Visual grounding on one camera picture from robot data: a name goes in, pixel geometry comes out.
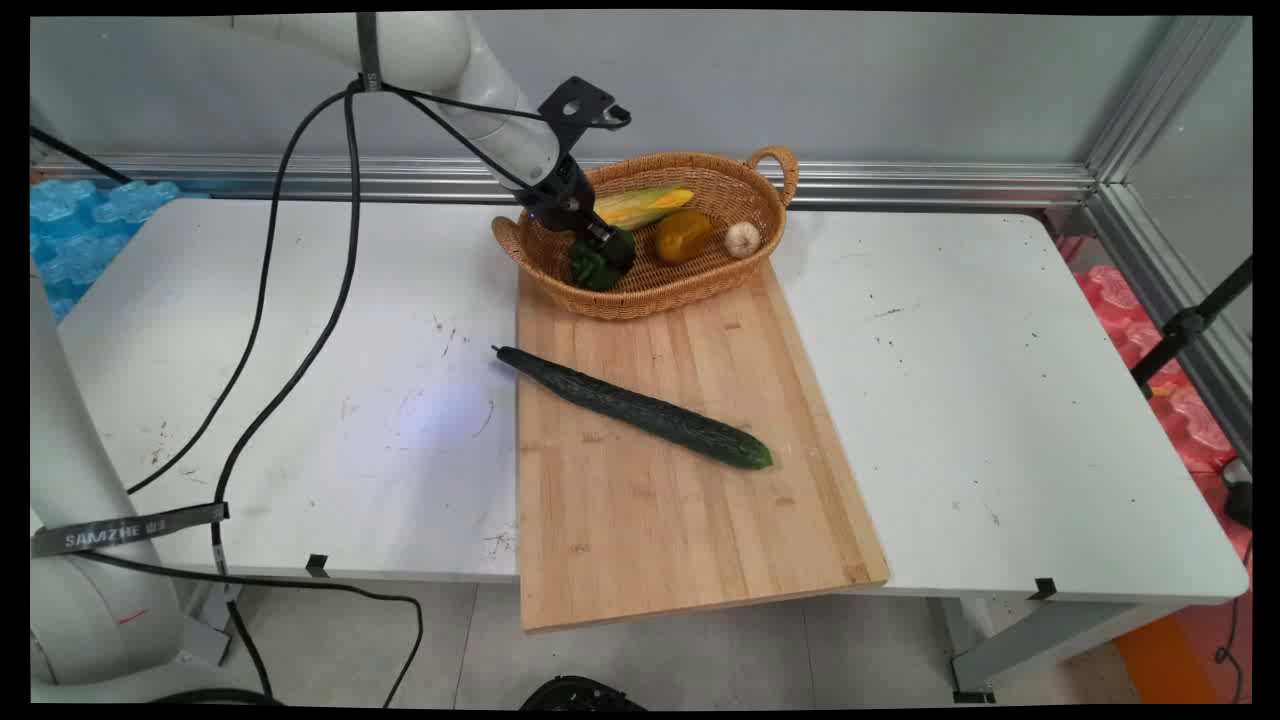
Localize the bamboo cutting board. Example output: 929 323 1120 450
515 258 891 633

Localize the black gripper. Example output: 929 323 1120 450
516 154 638 271

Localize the black cable thin floor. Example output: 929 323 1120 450
70 548 425 709

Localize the blue foam mat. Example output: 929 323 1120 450
30 178 206 323

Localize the black cable long curved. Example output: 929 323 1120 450
126 82 363 496

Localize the woven wicker basket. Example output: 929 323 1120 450
491 146 800 322

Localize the dark green bell pepper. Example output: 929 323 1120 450
568 240 635 293

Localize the black cable thick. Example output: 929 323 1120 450
209 85 363 703

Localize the aluminium frame rail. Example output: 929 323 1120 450
1085 16 1253 466
30 153 1101 211

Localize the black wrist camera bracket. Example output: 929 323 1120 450
537 77 633 153

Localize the black power adapter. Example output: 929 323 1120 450
1222 458 1253 529

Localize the long dark green cucumber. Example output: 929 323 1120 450
492 345 774 471

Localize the red foam mat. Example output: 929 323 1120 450
1055 235 1253 561

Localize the yellow orange bell pepper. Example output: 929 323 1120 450
655 209 715 266

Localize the black tripod stand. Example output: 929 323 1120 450
1130 256 1253 401

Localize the black thin diagonal cable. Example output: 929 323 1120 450
30 125 133 187

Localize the grey SAMZHE velcro strap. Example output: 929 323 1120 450
31 502 231 558

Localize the black cable to gripper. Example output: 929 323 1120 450
380 83 549 196

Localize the grey table leg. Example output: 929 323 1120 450
948 598 1186 704

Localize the black round object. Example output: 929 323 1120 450
518 675 651 711

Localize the corn cob with husk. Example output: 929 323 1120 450
594 186 695 232

